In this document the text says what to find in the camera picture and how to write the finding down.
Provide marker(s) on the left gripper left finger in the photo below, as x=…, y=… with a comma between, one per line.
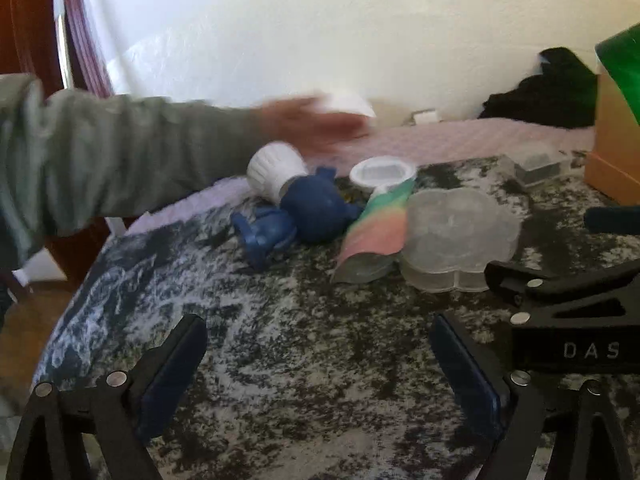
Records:
x=123, y=411

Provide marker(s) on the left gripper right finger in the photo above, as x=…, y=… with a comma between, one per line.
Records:
x=512, y=410

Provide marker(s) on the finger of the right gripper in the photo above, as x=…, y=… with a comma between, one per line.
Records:
x=619, y=220
x=519, y=286

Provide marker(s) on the green sleeved forearm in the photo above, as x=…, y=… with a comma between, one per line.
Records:
x=72, y=157

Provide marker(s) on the green object on box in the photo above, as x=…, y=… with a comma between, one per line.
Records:
x=620, y=57

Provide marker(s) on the person's hand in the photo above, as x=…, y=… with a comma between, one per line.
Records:
x=299, y=122

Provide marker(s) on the clear flower-shaped box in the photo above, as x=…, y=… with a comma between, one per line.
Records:
x=452, y=236

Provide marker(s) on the small clear square box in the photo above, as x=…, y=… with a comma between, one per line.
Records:
x=533, y=163

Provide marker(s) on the black clothing pile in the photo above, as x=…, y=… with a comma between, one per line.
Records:
x=562, y=95

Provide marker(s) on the rainbow pouch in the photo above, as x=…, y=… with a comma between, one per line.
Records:
x=373, y=242

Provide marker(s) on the pink quilted blanket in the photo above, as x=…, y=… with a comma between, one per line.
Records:
x=423, y=145

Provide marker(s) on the white round lid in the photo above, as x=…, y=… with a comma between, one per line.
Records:
x=381, y=173

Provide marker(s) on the white charger plug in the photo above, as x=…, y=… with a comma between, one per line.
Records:
x=423, y=117

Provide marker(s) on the blue figurine toy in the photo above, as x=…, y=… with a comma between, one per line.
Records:
x=312, y=211

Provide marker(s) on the white paper towel roll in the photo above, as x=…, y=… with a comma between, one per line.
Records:
x=344, y=101

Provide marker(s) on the white pole stand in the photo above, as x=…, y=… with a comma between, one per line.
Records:
x=59, y=14

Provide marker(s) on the dark red door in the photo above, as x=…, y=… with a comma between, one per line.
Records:
x=28, y=45

